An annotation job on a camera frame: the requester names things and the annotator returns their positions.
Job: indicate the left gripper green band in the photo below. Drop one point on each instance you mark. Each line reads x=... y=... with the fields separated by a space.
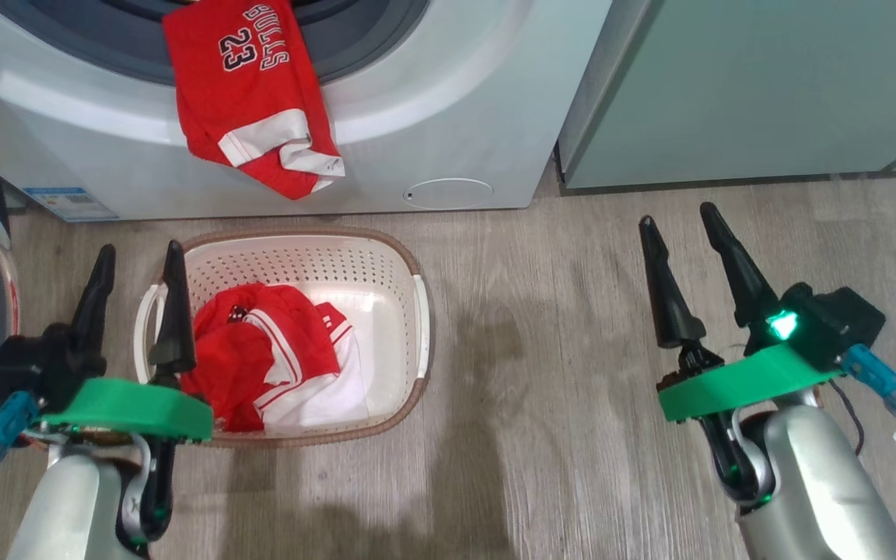
x=129 y=408

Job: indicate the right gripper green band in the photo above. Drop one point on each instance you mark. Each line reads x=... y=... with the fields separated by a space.
x=743 y=381

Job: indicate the red and white shorts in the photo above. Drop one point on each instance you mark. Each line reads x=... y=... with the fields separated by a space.
x=230 y=365

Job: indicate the red number 23 jersey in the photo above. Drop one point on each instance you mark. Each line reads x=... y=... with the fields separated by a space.
x=246 y=101

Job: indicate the white front-load washing machine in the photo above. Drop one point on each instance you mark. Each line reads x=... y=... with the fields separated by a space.
x=432 y=117

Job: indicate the blue energy label sticker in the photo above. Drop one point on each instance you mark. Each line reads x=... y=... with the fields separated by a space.
x=67 y=204

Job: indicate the pale green cabinet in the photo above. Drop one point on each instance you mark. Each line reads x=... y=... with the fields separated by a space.
x=728 y=93

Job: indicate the cream laundry basket brown rim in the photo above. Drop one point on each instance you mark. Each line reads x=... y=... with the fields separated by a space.
x=355 y=264

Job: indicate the round white filter cover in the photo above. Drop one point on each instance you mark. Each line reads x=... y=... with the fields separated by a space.
x=448 y=194

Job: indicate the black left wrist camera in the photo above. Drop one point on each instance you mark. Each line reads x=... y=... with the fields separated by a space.
x=28 y=365

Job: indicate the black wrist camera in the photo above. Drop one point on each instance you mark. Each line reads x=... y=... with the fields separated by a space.
x=837 y=319
x=28 y=365

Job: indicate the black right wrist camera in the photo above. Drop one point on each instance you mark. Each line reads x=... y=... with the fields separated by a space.
x=837 y=319

